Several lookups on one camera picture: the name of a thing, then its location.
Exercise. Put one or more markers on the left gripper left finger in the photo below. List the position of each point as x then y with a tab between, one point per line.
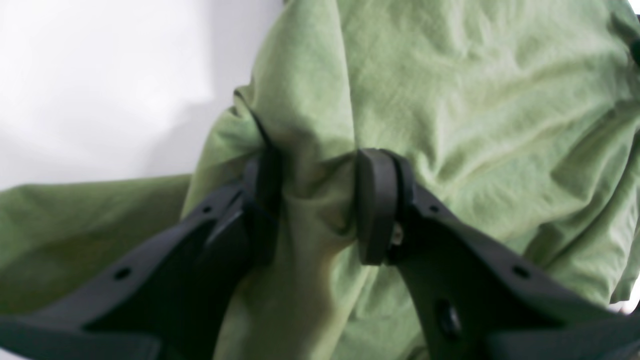
167	298

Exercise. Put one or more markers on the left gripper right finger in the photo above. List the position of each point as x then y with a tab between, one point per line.
475	298

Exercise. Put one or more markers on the olive green T-shirt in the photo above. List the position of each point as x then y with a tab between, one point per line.
521	116

